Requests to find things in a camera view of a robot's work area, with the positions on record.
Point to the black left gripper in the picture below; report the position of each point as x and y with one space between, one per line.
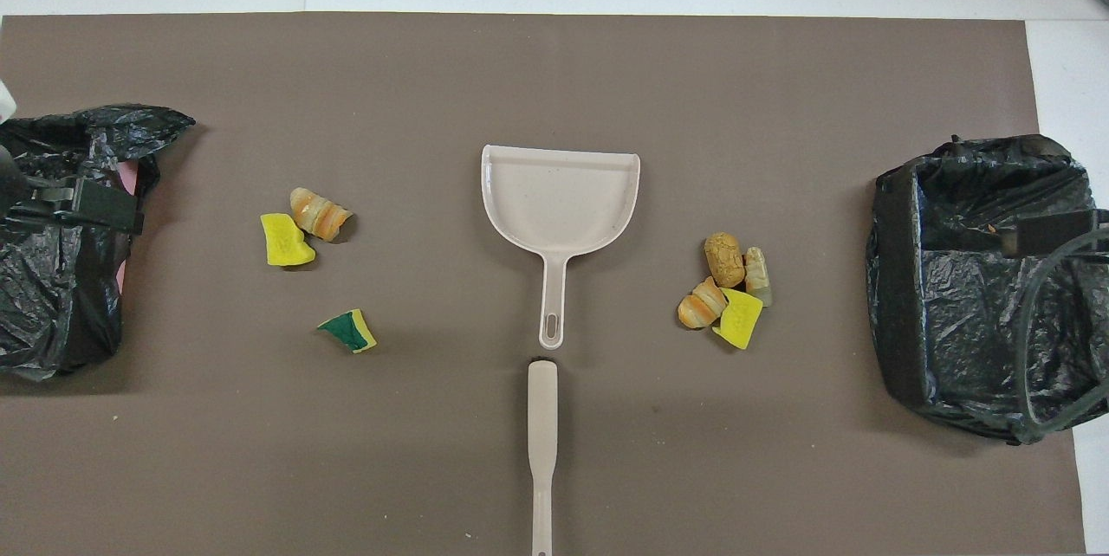
108 208

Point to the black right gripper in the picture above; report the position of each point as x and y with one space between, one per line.
1048 234

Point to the striped toy bread piece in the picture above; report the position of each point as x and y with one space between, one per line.
316 211
700 305

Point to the green and yellow sponge piece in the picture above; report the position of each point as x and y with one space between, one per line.
351 331

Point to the pale toy bread piece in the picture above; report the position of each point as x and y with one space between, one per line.
757 274

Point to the brown round toy bread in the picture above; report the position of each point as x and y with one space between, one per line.
723 260

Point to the beige plastic dustpan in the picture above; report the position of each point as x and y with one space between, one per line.
559 201

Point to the beige hand brush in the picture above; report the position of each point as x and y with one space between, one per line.
542 417

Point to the rectangular bin with black bag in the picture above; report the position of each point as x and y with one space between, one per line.
970 313

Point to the pink bin with black bag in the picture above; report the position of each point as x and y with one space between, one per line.
52 313

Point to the brown table mat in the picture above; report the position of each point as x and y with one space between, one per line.
554 62

